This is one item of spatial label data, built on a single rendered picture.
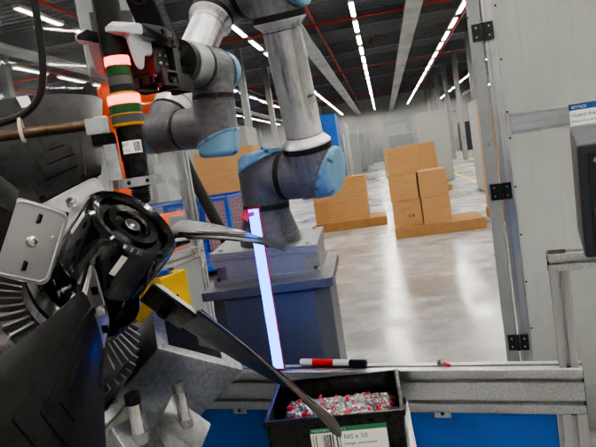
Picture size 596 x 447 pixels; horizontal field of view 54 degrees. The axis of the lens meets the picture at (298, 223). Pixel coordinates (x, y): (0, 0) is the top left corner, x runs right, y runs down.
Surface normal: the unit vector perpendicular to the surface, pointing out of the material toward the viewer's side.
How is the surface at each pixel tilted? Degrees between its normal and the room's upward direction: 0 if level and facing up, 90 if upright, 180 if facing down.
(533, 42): 90
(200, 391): 125
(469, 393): 90
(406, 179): 90
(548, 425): 90
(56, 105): 38
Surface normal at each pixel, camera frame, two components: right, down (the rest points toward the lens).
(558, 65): -0.34, 0.15
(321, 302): 0.62, -0.01
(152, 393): 0.29, 0.61
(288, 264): -0.11, 0.12
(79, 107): 0.17, -0.79
